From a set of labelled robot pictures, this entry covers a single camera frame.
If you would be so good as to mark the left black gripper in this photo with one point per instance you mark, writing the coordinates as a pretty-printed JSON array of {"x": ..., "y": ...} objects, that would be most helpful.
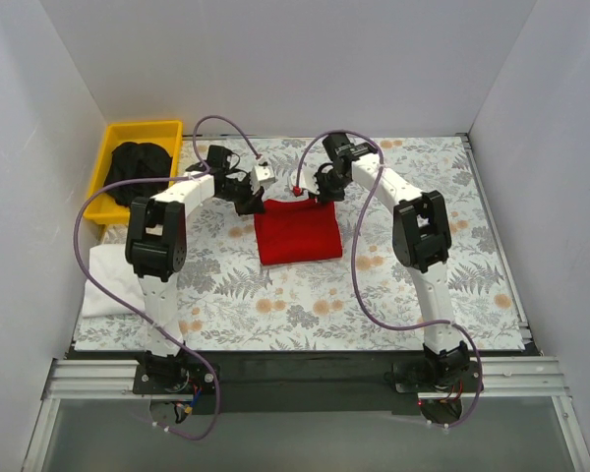
[{"x": 248, "y": 198}]

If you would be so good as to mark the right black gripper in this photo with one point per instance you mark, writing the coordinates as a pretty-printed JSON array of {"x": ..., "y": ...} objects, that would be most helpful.
[{"x": 324, "y": 192}]

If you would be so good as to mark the red t shirt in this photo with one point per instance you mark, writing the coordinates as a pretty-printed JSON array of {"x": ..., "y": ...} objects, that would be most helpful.
[{"x": 297, "y": 232}]

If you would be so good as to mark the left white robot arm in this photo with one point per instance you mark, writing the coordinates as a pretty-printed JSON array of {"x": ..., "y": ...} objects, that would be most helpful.
[{"x": 156, "y": 249}]

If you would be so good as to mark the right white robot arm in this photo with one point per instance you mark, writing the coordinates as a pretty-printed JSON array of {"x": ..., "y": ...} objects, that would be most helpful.
[{"x": 421, "y": 240}]

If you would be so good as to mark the floral patterned table mat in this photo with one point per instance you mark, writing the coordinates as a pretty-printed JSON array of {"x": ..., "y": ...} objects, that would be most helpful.
[{"x": 229, "y": 300}]

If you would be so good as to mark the yellow plastic bin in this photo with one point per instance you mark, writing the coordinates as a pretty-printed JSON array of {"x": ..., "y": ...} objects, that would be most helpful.
[{"x": 165, "y": 133}]

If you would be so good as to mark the black crumpled t shirt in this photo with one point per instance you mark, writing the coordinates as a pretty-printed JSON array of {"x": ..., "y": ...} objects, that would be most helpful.
[{"x": 130, "y": 161}]

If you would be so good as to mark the white folded t shirt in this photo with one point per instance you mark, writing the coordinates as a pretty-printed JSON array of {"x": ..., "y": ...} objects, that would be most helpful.
[{"x": 108, "y": 265}]

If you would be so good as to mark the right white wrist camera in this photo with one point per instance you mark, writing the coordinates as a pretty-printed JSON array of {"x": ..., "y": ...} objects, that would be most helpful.
[{"x": 304, "y": 183}]

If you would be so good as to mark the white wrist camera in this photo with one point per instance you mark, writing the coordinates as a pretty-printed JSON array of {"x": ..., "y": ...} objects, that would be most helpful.
[
  {"x": 304, "y": 183},
  {"x": 262, "y": 176}
]

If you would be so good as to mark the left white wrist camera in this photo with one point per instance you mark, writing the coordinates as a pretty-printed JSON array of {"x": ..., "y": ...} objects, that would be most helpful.
[{"x": 262, "y": 176}]

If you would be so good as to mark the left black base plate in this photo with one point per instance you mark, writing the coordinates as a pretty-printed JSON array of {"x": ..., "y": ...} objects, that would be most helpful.
[{"x": 174, "y": 379}]

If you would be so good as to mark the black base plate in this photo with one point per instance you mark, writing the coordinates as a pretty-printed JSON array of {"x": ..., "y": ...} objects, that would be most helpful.
[
  {"x": 415, "y": 376},
  {"x": 174, "y": 379}
]

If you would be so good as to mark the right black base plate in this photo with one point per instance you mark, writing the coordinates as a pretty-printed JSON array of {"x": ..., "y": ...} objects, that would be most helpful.
[{"x": 415, "y": 376}]

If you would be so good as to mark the aluminium frame rail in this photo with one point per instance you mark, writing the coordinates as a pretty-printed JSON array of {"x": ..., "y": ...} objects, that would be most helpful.
[{"x": 501, "y": 377}]

